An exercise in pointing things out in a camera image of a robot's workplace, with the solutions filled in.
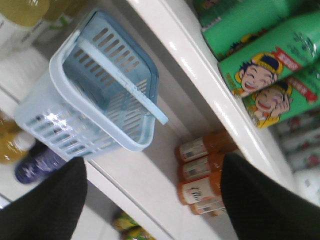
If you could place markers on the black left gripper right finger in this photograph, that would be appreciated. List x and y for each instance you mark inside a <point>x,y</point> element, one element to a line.
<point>261,209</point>

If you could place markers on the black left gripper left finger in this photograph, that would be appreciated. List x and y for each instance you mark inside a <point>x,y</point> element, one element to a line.
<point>51,210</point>

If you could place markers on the light blue plastic basket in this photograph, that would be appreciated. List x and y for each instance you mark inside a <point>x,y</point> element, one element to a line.
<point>99,93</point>

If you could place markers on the blue sports drink bottle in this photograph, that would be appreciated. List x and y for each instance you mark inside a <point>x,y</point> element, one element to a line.
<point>38,164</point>

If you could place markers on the orange grapefruit juice bottle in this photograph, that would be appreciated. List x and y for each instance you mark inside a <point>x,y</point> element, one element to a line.
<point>204,188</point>
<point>201,167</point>
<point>215,142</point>

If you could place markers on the yellow orange juice bottle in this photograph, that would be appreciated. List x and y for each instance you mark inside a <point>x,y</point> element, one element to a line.
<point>15,143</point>

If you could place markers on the yellow lemon tea bottle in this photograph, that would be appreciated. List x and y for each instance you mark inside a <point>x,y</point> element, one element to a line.
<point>129,228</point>

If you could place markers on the green cartoon tea bottle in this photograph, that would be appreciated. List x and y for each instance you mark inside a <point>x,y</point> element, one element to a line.
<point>286,98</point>
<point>287,48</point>

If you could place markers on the white metal shelf unit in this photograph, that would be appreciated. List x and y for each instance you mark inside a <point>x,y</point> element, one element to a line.
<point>193,95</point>

